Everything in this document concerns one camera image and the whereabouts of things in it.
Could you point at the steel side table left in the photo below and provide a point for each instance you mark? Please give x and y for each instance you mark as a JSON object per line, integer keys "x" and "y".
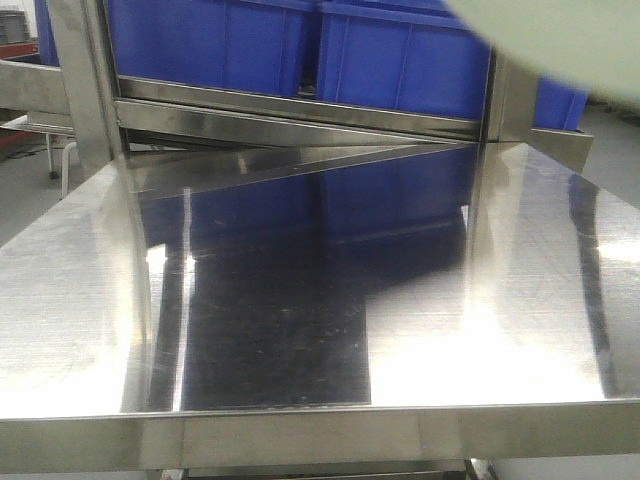
{"x": 39, "y": 92}

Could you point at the blue plastic bin left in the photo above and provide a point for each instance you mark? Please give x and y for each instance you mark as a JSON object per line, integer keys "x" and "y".
{"x": 254, "y": 46}

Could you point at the blue plastic bin right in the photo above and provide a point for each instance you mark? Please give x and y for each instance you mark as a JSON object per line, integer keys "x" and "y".
{"x": 558, "y": 106}

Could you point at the blue plastic bin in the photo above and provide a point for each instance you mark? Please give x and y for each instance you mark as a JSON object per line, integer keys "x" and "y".
{"x": 254, "y": 46}
{"x": 401, "y": 60}
{"x": 558, "y": 106}

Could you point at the blue plastic bin middle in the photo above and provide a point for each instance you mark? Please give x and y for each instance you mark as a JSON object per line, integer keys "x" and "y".
{"x": 401, "y": 60}

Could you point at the green plate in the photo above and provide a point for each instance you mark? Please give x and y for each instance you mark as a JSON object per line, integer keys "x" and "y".
{"x": 592, "y": 44}

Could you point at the stainless steel shelf rack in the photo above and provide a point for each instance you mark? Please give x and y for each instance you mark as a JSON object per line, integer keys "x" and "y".
{"x": 109, "y": 111}

